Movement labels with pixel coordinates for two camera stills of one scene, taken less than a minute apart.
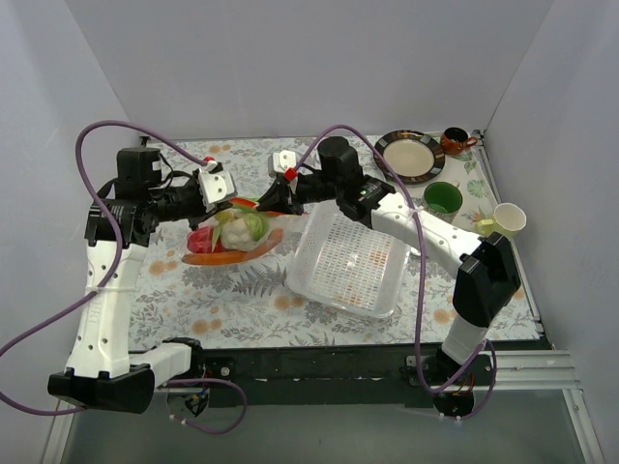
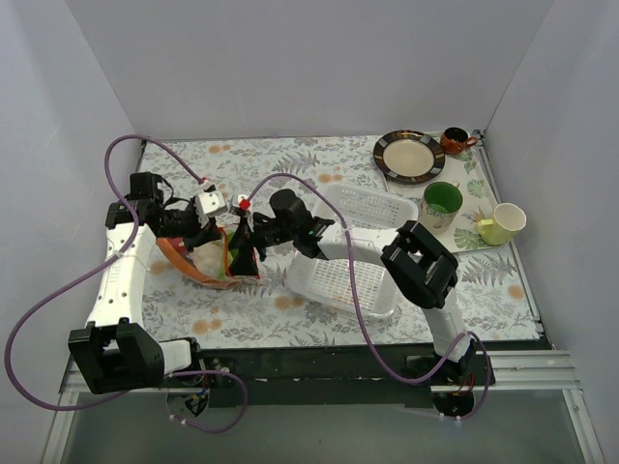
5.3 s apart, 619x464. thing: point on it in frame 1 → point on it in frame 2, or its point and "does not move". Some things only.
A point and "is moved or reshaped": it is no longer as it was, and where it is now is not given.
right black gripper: (286, 194) → (258, 234)
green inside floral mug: (443, 199) does not move
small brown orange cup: (455, 140) does not move
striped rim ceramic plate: (413, 157) does not move
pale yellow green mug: (509, 219) does not move
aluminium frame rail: (537, 371) does not move
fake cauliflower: (236, 235) is moved or reshaped
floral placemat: (466, 168) does not move
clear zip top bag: (232, 233) is moved or reshaped
